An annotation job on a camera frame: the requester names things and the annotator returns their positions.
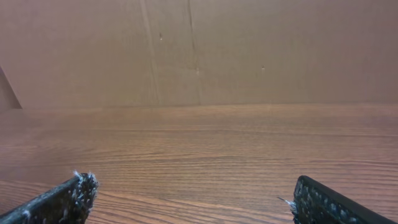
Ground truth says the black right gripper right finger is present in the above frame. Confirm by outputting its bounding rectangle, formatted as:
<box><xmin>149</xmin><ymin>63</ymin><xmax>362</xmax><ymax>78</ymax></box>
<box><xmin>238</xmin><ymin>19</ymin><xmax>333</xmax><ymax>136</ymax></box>
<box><xmin>284</xmin><ymin>175</ymin><xmax>395</xmax><ymax>224</ymax></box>

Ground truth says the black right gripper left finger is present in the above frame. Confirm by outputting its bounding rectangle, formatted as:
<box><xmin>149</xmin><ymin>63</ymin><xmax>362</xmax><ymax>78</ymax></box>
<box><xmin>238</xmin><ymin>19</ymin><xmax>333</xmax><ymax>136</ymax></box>
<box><xmin>1</xmin><ymin>172</ymin><xmax>99</xmax><ymax>224</ymax></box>

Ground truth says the brown cardboard backdrop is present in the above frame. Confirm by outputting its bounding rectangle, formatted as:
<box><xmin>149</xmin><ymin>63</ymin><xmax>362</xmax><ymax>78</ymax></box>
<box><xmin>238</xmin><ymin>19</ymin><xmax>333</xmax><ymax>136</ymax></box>
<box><xmin>1</xmin><ymin>1</ymin><xmax>397</xmax><ymax>109</ymax></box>

